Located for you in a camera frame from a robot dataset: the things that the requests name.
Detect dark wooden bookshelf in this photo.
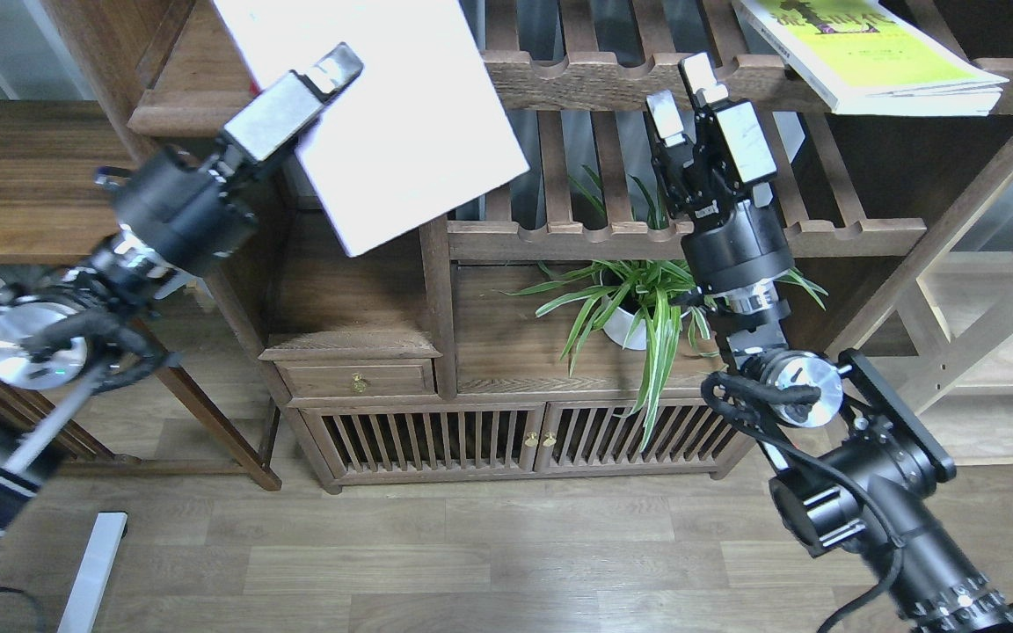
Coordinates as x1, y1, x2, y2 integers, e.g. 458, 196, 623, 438
36, 0, 1013, 495

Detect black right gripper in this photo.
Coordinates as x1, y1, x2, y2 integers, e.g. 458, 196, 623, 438
645, 52, 793, 298

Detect white book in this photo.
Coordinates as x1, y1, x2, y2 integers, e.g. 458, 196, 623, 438
215, 1, 529, 257

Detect white table leg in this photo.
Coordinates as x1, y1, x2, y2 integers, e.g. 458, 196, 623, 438
56, 512, 128, 632

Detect yellow green book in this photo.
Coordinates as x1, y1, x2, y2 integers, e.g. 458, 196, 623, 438
734, 1, 1009, 117

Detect white plant pot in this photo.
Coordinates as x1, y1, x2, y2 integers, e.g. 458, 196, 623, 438
599, 270, 658, 350

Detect brass drawer knob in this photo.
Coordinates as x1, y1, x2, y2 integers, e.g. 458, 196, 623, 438
350, 373, 369, 394

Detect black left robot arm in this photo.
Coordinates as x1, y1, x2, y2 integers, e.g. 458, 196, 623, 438
0, 43, 363, 537

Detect dark wooden side shelf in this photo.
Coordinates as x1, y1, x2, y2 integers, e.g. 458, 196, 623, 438
0, 100, 282, 491

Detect light wooden shelf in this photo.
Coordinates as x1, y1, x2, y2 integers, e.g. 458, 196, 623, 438
821, 139, 1013, 464

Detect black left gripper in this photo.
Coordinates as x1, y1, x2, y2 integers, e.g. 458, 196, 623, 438
95, 41, 365, 278

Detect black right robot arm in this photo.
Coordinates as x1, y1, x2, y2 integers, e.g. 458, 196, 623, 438
646, 54, 1013, 632

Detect spider plant leaves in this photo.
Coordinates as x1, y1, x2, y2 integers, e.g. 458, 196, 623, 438
507, 165, 830, 451

